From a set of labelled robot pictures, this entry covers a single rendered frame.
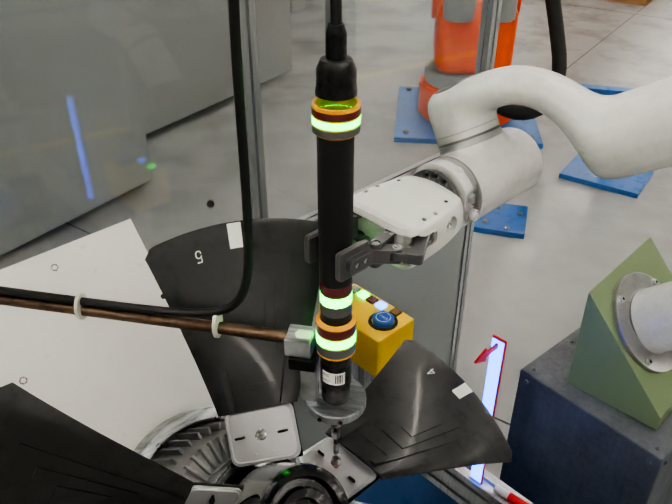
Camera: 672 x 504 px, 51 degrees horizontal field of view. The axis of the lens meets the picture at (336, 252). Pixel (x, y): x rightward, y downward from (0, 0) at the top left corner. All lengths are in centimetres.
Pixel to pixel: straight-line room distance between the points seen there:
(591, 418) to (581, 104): 76
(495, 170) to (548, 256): 276
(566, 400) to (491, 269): 203
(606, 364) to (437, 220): 72
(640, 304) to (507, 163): 60
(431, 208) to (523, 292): 256
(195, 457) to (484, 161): 51
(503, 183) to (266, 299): 31
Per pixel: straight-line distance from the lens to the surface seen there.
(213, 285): 87
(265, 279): 85
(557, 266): 350
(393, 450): 94
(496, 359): 113
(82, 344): 102
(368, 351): 129
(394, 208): 73
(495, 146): 83
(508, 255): 352
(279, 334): 77
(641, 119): 76
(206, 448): 94
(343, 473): 90
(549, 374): 146
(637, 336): 138
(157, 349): 105
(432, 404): 101
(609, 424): 140
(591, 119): 78
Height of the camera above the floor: 189
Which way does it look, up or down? 33 degrees down
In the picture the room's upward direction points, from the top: straight up
